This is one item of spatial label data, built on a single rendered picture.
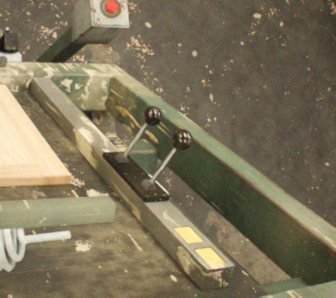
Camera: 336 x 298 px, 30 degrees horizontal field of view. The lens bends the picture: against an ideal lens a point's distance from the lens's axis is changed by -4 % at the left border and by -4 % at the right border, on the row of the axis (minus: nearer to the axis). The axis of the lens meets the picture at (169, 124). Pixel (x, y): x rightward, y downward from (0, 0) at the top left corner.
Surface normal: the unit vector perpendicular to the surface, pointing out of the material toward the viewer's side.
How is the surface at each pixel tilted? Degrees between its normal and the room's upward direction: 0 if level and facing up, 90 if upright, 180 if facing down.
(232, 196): 90
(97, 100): 32
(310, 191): 0
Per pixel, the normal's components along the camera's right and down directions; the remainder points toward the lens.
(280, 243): -0.88, 0.01
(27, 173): 0.16, -0.93
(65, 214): 0.45, 0.36
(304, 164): 0.48, -0.18
